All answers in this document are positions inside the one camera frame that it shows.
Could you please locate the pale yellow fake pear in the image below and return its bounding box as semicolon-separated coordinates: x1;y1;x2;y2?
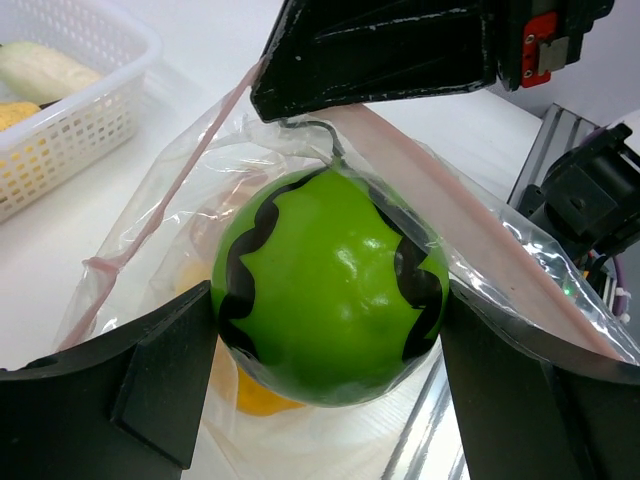
0;101;41;132

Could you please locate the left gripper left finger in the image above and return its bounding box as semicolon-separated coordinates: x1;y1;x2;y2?
1;281;218;479

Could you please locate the clear plastic perforated bin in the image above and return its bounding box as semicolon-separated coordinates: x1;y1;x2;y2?
1;1;162;219

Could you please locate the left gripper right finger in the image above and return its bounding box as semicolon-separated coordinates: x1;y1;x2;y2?
441;287;639;479

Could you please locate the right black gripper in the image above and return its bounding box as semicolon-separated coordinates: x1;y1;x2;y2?
250;0;614;121

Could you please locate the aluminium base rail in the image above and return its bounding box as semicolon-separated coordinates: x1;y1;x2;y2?
379;102;640;480

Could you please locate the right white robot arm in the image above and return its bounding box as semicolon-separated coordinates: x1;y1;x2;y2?
251;1;639;259

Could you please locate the clear zip top bag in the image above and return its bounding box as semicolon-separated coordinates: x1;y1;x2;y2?
57;83;639;479

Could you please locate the orange fake fruit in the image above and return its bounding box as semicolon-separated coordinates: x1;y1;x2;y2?
236;367;304;417

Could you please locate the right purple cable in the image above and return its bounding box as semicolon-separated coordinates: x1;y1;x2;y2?
607;254;640;326

